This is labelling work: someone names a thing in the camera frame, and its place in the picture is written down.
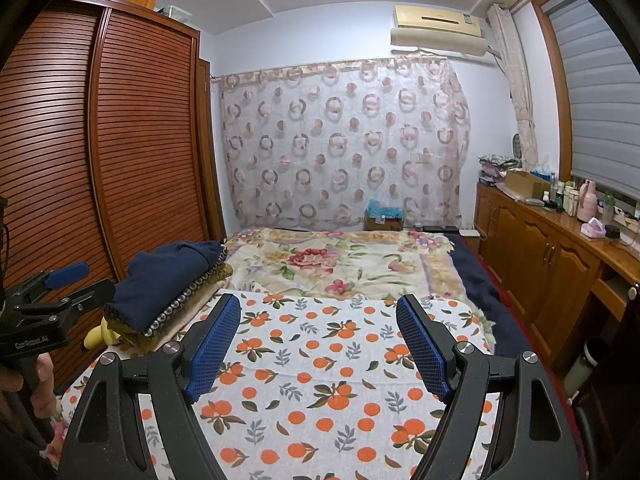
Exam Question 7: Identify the blue plastic bag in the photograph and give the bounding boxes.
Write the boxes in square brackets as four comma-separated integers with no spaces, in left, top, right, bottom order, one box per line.
[367,199,403,218]

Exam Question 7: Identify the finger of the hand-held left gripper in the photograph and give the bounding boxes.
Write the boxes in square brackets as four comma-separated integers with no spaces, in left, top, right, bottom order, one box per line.
[15,279,117,331]
[5,261,91,306]

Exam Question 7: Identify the navy blanket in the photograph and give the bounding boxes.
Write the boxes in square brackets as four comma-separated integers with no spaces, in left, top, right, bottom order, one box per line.
[445,232,508,358]

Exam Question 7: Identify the person's left hand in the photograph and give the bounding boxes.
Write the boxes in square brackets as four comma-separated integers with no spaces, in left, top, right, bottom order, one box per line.
[0,350,56,421]

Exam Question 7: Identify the small cardboard box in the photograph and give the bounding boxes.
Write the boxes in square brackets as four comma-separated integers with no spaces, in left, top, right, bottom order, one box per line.
[364,207,405,232]

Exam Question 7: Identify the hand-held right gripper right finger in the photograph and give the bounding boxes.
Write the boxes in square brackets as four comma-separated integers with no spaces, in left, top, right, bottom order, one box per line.
[395,294,583,480]

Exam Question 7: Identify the orange fruit print sheet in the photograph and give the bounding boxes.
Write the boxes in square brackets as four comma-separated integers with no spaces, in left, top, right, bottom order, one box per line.
[40,290,501,480]

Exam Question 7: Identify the pink bottle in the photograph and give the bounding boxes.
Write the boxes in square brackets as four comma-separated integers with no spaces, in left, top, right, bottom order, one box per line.
[576,179,597,222]

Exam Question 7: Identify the stack of folded cloths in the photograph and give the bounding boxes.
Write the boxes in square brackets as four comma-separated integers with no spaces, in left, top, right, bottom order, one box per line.
[477,154,521,183]

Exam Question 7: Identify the navy printed t-shirt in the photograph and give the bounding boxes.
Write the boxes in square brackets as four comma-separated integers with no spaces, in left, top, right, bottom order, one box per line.
[105,241,224,335]

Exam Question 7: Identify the beige wall air conditioner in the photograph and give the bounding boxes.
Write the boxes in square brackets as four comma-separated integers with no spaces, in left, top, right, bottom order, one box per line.
[390,5,491,58]

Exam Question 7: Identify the brown louvered wardrobe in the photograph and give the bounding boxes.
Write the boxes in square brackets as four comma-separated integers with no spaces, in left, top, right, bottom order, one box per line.
[0,0,226,396]

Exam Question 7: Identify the floral cream blanket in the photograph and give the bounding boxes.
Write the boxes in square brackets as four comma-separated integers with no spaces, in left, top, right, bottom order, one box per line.
[222,227,481,306]

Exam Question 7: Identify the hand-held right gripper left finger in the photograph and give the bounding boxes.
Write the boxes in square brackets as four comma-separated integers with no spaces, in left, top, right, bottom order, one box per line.
[59,292,243,480]

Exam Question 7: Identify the sheer circle print curtain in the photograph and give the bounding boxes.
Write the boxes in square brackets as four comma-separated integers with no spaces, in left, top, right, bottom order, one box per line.
[215,57,472,231]

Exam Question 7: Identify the open cardboard box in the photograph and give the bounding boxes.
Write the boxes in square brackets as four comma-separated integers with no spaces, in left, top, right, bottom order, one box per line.
[504,170,551,200]

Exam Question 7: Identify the grey waste bin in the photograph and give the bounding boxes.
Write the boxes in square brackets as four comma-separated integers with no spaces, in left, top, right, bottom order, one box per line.
[562,337,608,396]

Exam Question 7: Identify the grey striped window blind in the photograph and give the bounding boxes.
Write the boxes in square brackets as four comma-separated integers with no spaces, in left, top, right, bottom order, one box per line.
[542,0,640,206]

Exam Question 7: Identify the tied beige window curtain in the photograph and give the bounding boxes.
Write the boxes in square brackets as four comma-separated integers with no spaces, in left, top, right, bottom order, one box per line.
[487,4,538,161]

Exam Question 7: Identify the yellow plush toy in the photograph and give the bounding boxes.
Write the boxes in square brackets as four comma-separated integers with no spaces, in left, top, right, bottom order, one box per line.
[82,317,123,352]

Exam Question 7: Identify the long wooden cabinet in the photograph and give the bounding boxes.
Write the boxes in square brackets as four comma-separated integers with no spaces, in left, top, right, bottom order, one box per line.
[472,182,640,366]

